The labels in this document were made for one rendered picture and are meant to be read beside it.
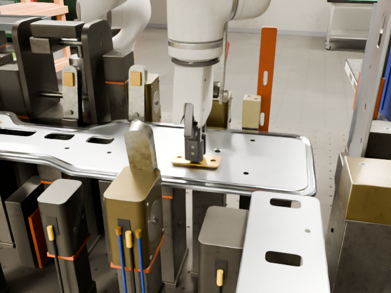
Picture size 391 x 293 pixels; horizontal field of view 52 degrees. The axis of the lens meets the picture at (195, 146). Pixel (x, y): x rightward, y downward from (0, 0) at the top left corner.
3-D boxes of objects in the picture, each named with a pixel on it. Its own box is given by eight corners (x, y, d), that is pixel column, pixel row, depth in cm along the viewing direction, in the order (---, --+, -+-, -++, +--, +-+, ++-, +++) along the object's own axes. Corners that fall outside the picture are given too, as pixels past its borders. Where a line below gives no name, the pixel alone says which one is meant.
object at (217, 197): (189, 276, 86) (188, 158, 74) (194, 263, 90) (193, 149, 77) (221, 281, 85) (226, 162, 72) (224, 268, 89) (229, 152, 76)
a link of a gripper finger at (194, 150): (185, 122, 66) (185, 158, 69) (180, 130, 64) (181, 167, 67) (203, 124, 66) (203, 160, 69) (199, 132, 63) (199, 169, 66)
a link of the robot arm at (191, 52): (176, 30, 65) (176, 49, 67) (160, 42, 58) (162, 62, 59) (227, 32, 64) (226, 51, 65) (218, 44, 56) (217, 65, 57)
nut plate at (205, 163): (170, 163, 69) (170, 156, 69) (175, 153, 72) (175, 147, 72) (218, 168, 68) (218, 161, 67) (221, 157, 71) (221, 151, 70)
